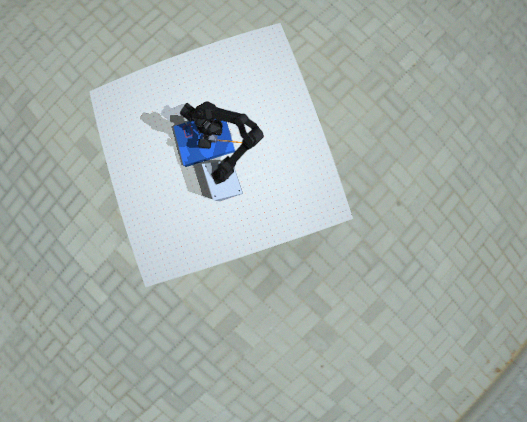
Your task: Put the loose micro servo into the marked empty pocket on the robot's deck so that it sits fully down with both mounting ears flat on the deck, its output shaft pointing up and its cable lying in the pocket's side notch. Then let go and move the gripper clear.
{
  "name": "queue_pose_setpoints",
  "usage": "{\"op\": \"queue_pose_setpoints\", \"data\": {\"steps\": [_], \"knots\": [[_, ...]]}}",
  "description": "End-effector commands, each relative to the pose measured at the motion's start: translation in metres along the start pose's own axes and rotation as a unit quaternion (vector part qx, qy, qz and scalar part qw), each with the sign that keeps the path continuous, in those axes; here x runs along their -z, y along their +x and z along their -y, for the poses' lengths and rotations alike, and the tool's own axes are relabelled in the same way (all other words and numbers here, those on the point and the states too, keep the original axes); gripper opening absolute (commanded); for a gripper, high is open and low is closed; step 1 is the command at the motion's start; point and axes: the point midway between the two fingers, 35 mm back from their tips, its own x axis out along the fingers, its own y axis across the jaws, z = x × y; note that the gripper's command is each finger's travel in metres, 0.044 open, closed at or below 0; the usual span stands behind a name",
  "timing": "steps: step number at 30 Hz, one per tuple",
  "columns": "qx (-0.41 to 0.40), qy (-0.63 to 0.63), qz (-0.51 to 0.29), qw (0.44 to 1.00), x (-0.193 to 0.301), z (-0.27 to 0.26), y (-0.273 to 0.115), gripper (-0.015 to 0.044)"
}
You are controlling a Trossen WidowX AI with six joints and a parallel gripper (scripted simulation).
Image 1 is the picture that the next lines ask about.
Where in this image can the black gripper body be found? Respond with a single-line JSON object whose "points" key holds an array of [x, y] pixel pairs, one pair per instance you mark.
{"points": [[204, 143]]}

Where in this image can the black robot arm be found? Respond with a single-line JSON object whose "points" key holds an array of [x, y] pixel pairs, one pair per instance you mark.
{"points": [[207, 110]]}

